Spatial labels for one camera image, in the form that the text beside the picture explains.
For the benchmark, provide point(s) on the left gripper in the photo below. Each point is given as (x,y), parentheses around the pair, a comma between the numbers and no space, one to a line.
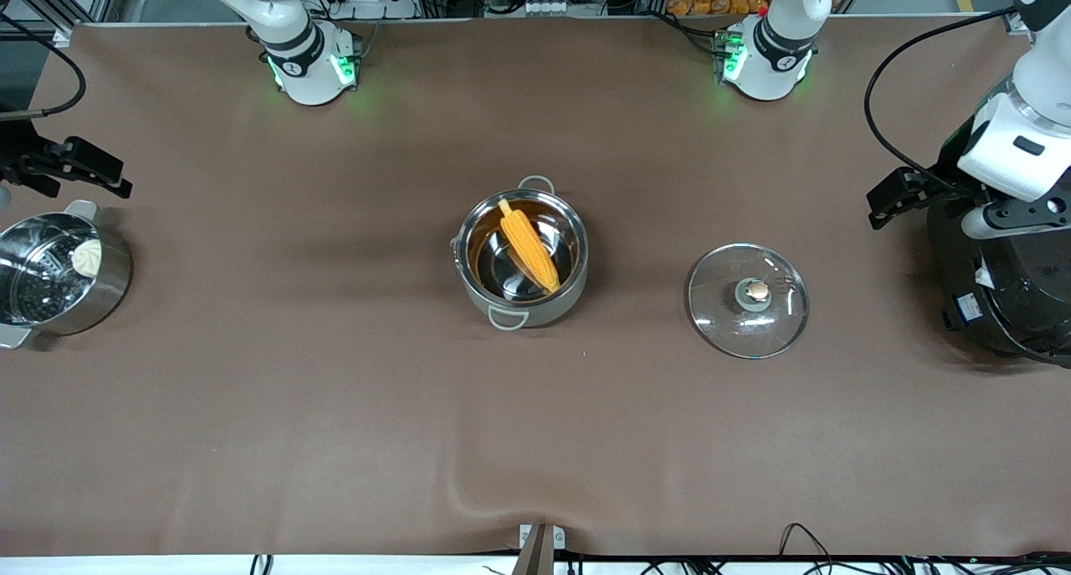
(939,186)

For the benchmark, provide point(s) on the glass pot lid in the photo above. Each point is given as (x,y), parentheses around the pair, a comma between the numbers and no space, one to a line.
(719,324)

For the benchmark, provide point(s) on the yellow corn cob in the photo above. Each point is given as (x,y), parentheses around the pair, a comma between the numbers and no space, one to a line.
(529,244)

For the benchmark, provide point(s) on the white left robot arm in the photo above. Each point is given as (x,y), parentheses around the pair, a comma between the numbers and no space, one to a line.
(770,64)

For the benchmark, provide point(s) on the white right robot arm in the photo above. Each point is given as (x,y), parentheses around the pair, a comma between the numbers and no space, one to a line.
(310,64)

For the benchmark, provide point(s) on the steel steamer pot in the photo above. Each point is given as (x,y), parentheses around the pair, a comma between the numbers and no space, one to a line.
(42,282)

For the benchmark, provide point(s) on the grey steel cooking pot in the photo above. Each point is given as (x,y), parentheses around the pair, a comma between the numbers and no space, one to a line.
(548,314)

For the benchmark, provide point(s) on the white steamed bun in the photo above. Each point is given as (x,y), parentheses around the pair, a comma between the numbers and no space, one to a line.
(86,259)

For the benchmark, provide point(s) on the black rice cooker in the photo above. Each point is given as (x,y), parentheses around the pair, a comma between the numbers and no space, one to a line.
(1021,290)

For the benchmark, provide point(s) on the brown table cloth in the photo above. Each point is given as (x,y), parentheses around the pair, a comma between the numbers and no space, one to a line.
(586,433)

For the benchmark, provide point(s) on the metal table clamp bracket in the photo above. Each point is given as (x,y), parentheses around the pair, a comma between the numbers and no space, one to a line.
(535,546)

